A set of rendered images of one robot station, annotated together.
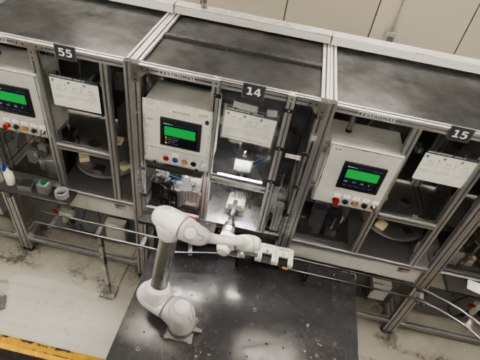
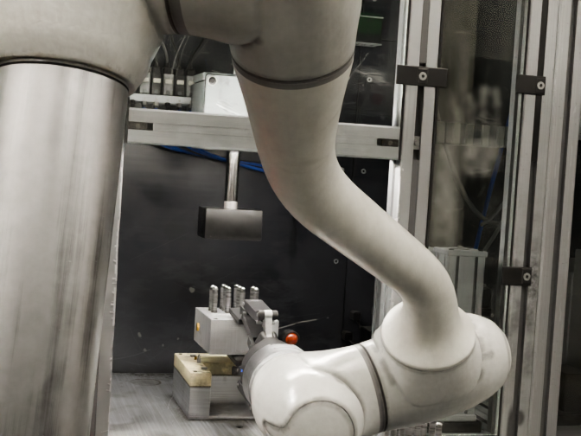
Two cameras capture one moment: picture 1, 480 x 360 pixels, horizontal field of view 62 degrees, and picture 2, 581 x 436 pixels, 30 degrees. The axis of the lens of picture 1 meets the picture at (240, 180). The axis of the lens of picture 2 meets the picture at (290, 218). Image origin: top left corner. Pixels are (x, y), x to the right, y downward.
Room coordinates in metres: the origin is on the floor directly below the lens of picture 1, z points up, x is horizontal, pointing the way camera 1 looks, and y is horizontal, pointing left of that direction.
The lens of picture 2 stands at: (0.55, 0.43, 1.28)
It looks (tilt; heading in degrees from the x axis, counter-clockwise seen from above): 3 degrees down; 341
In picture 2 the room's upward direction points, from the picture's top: 4 degrees clockwise
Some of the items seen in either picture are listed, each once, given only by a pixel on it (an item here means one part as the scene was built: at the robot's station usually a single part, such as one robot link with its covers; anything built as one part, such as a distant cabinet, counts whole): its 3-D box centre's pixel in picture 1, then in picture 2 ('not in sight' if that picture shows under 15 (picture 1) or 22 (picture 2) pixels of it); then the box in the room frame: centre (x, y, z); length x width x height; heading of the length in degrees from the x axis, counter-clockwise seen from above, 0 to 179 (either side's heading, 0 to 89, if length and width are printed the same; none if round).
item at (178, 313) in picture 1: (180, 313); not in sight; (1.20, 0.21, 0.85); 0.18 x 0.16 x 0.22; 65
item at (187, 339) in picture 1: (184, 327); not in sight; (1.19, 0.18, 0.71); 0.22 x 0.18 x 0.06; 87
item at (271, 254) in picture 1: (266, 256); not in sight; (1.75, -0.28, 0.84); 0.36 x 0.14 x 0.10; 87
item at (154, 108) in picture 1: (181, 126); not in sight; (2.04, 0.42, 1.60); 0.42 x 0.29 x 0.46; 87
